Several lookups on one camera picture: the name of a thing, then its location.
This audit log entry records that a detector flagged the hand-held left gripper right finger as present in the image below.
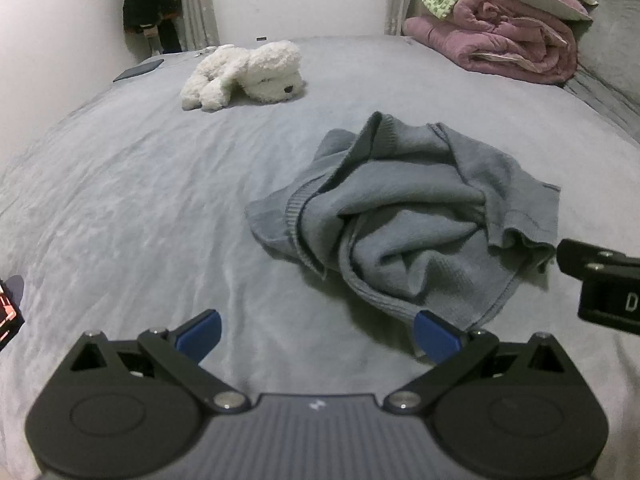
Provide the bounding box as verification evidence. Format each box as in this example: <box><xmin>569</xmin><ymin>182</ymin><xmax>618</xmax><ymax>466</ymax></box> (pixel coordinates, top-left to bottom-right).
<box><xmin>384</xmin><ymin>310</ymin><xmax>576</xmax><ymax>413</ymax></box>

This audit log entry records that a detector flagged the white plush dog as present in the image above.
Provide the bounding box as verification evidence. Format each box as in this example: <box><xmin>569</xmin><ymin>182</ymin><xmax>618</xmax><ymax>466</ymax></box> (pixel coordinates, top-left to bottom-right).
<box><xmin>180</xmin><ymin>40</ymin><xmax>306</xmax><ymax>112</ymax></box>

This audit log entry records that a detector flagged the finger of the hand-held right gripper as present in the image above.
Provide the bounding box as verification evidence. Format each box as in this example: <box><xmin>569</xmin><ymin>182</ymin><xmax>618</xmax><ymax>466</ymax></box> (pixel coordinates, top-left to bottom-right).
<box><xmin>556</xmin><ymin>238</ymin><xmax>640</xmax><ymax>281</ymax></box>

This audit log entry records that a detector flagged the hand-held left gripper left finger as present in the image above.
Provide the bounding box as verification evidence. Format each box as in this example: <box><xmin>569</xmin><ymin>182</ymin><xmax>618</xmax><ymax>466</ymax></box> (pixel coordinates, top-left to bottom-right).
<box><xmin>67</xmin><ymin>309</ymin><xmax>251</xmax><ymax>413</ymax></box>

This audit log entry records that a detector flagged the red printed box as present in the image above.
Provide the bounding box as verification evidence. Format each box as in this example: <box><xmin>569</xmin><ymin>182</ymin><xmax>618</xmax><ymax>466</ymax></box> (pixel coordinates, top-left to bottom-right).
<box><xmin>0</xmin><ymin>275</ymin><xmax>26</xmax><ymax>353</ymax></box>

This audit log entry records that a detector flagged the dark hanging jacket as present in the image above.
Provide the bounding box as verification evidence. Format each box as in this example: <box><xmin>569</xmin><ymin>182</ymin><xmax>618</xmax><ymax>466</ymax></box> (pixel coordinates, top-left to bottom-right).
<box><xmin>122</xmin><ymin>0</ymin><xmax>183</xmax><ymax>54</ymax></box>

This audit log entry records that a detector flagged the pink folded quilt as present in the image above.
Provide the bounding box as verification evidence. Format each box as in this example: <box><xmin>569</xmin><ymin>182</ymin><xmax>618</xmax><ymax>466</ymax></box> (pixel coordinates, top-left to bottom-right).
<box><xmin>402</xmin><ymin>0</ymin><xmax>578</xmax><ymax>86</ymax></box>

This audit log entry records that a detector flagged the grey quilted bedspread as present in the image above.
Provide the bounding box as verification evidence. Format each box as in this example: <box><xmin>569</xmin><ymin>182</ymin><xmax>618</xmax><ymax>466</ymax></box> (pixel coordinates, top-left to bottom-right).
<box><xmin>562</xmin><ymin>0</ymin><xmax>640</xmax><ymax>146</ymax></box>

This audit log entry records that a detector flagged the grey knitted sweater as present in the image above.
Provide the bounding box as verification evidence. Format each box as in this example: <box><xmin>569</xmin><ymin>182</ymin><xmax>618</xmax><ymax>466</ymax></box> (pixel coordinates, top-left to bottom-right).
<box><xmin>245</xmin><ymin>112</ymin><xmax>561</xmax><ymax>356</ymax></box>

